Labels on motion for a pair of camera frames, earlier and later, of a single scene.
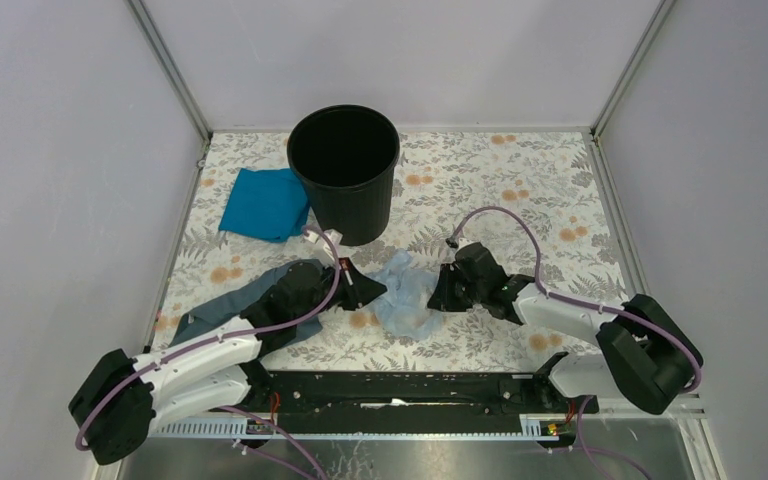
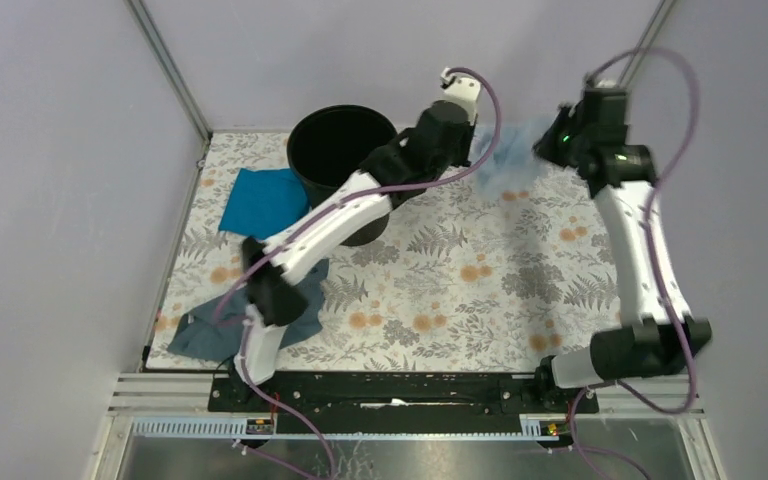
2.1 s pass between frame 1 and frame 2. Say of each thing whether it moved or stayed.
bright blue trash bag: stayed
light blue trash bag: moved
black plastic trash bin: stayed
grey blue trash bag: stayed
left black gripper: moved
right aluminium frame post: stayed
